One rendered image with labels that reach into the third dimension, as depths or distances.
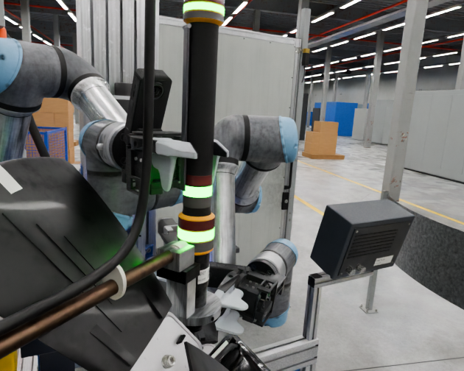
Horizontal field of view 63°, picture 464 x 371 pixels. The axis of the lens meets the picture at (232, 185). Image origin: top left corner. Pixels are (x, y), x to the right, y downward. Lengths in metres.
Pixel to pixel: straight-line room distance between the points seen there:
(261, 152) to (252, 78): 1.66
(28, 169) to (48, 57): 0.52
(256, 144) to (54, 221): 0.59
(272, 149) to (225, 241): 0.25
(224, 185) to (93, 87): 0.37
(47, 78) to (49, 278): 0.61
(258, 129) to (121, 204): 0.39
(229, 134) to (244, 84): 1.64
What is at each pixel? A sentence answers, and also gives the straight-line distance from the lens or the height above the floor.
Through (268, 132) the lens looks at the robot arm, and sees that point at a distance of 0.91.
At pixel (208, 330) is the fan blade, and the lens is 0.60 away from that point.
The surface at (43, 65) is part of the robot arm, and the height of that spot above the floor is 1.58.
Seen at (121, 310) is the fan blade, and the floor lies 1.31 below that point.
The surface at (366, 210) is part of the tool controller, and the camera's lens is 1.15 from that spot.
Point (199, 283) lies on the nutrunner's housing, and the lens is 0.46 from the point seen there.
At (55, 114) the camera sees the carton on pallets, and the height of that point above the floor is 1.19.
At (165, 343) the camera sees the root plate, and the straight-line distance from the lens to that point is 0.44.
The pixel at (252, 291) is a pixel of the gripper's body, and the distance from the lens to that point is 0.69.
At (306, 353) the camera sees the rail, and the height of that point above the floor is 0.82.
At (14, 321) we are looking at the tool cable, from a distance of 0.30.
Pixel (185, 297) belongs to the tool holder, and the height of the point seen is 1.30.
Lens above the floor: 1.51
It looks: 12 degrees down
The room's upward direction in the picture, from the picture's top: 3 degrees clockwise
